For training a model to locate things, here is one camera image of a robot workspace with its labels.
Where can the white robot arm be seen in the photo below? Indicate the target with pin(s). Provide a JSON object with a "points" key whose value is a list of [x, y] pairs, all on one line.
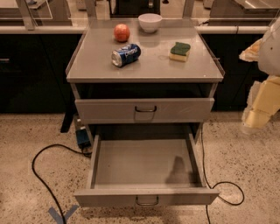
{"points": [[269, 55]]}

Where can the orange round fruit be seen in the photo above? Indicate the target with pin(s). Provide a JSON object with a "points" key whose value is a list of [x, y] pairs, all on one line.
{"points": [[121, 32]]}

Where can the blue power adapter box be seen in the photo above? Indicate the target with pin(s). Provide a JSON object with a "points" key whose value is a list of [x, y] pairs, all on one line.
{"points": [[82, 138]]}

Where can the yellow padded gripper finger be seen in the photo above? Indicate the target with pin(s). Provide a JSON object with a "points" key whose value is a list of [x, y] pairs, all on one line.
{"points": [[262, 103], [251, 53]]}

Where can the grey top drawer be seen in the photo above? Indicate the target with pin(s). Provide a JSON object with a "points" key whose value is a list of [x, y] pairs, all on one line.
{"points": [[157, 110]]}

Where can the blue Pepsi can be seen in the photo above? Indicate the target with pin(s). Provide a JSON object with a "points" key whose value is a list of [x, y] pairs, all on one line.
{"points": [[125, 55]]}

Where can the green yellow sponge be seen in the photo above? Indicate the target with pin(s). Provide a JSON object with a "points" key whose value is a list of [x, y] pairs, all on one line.
{"points": [[180, 51]]}

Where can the grey drawer cabinet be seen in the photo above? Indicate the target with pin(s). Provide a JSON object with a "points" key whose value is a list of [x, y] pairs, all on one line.
{"points": [[92, 75]]}

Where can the white bowl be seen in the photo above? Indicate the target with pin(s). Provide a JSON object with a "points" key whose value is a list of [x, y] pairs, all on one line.
{"points": [[149, 22]]}

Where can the dark lower counter cabinets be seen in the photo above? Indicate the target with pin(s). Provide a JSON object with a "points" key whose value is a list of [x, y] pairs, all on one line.
{"points": [[33, 80]]}

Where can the grey drawer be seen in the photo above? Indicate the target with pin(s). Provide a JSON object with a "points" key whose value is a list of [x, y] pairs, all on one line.
{"points": [[157, 110], [145, 173]]}

